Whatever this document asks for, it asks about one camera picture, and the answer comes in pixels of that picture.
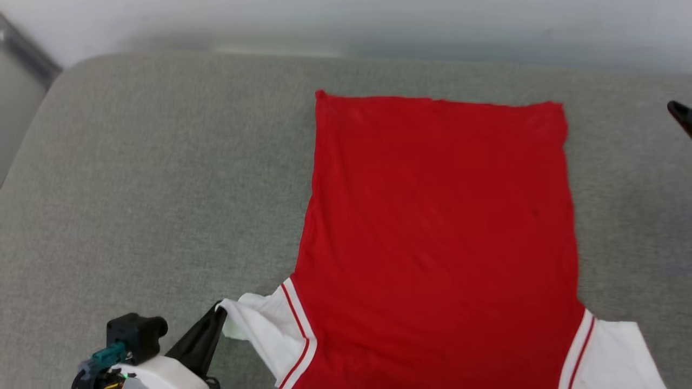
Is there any grey fabric sofa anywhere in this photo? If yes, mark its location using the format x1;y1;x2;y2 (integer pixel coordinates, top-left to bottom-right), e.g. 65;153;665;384
0;51;692;389

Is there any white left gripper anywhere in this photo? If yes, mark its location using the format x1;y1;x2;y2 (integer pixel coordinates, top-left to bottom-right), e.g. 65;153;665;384
73;301;228;389

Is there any red and white basketball jersey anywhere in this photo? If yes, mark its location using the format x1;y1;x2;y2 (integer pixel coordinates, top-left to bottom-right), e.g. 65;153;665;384
216;90;668;389

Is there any teal plug camera cable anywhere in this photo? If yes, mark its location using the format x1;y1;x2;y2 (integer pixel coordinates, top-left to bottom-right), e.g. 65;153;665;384
78;342;128;380

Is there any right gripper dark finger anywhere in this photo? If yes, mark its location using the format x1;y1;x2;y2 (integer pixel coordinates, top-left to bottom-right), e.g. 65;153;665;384
667;100;692;138

